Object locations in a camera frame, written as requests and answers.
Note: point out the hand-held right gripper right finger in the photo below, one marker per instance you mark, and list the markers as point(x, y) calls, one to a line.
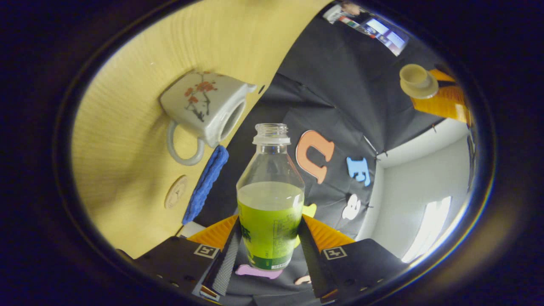
point(312, 263)

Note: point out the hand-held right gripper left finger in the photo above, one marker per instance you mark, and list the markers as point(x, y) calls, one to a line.
point(227, 263)

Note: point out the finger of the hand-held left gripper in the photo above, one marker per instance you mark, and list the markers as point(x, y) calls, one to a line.
point(450, 106)
point(443, 76)

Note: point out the white teacup lid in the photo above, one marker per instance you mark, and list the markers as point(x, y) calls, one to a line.
point(417, 80)

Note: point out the clear green-label water bottle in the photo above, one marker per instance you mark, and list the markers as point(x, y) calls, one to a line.
point(270, 204)

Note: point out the round wooden coaster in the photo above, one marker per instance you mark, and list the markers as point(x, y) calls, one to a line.
point(175, 192)

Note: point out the white ceramic teacup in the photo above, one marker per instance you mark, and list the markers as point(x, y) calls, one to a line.
point(199, 106)

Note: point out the computer monitor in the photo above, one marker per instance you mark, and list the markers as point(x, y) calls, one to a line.
point(386, 36)

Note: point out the blue towel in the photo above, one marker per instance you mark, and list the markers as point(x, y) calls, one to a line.
point(205, 187)

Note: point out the black backdrop cloth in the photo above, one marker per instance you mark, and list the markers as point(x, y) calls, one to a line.
point(331, 85)

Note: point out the ceiling light panel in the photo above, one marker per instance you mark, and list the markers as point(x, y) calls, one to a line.
point(429, 229)

